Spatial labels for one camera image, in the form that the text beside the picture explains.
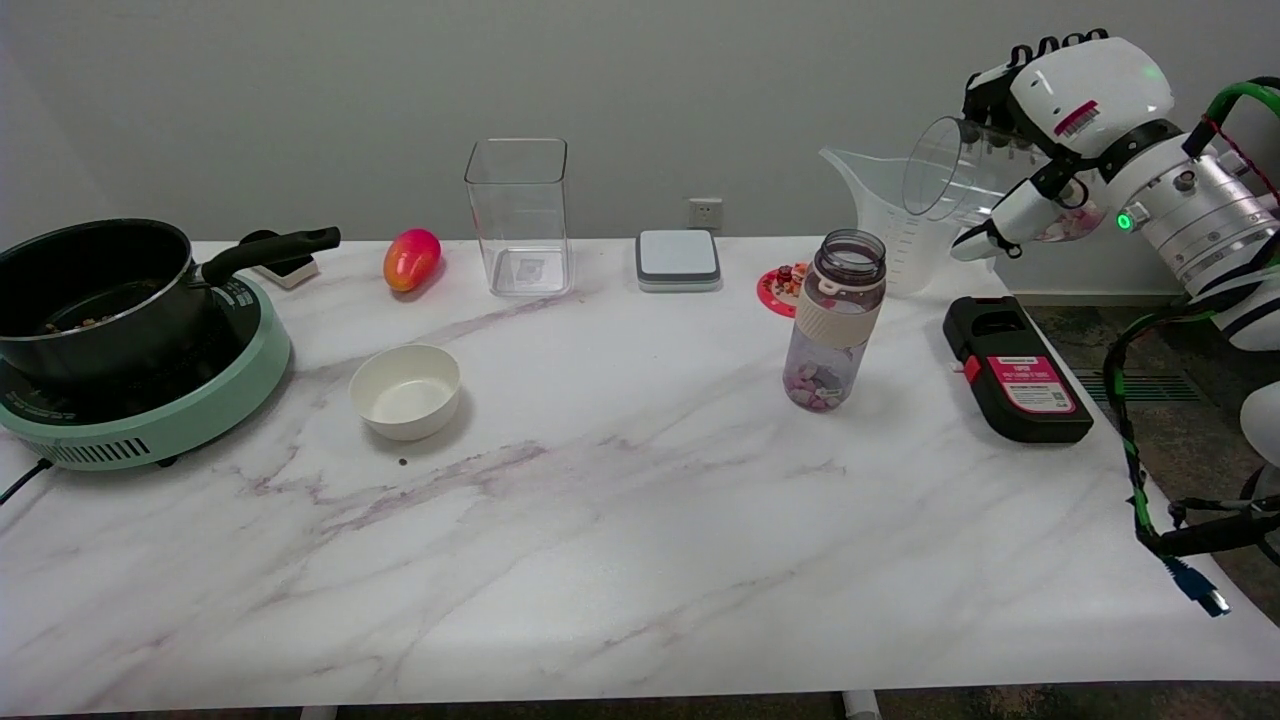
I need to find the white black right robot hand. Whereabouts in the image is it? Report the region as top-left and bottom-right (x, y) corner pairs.
(949, 28), (1186, 264)

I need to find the clear square storage container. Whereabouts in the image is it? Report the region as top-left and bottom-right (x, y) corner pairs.
(464, 138), (575, 298)

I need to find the small white black device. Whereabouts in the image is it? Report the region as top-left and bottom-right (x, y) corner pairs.
(240, 230), (321, 291)

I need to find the black saucepan with handle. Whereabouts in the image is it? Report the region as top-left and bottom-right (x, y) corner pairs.
(0, 218), (342, 387)

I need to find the black box with pink label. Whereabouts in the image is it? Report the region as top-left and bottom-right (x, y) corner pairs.
(942, 295), (1095, 445)

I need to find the pink white candy pile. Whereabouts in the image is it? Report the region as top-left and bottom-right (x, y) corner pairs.
(786, 361), (847, 411)
(1035, 205), (1083, 244)

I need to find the smoky bottle with beige sleeve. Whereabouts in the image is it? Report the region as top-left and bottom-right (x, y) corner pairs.
(783, 229), (888, 412)

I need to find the white round bowl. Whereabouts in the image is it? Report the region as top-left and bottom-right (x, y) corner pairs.
(349, 344), (462, 442)

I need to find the clear round glass cup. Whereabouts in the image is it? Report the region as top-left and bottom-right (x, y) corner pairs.
(902, 116), (1083, 244)

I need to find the clear plastic measuring jug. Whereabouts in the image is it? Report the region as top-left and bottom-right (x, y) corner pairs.
(819, 148), (986, 299)

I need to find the black green robot cable bundle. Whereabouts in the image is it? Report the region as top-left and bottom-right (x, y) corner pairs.
(1102, 76), (1280, 619)

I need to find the floor vent grille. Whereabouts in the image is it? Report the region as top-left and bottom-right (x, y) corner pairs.
(1073, 369), (1203, 404)

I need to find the pink round coaster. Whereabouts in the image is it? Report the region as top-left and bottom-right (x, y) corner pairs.
(757, 262), (811, 319)

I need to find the white grey square lid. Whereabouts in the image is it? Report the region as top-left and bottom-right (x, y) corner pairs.
(635, 229), (723, 293)

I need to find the black cooker power cable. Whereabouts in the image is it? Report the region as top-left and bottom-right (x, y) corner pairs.
(0, 458), (53, 507)

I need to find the mint green induction cooker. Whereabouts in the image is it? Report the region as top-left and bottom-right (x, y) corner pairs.
(0, 272), (292, 472)

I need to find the red yellow mango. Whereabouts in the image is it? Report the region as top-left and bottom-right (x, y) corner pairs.
(384, 228), (443, 293)

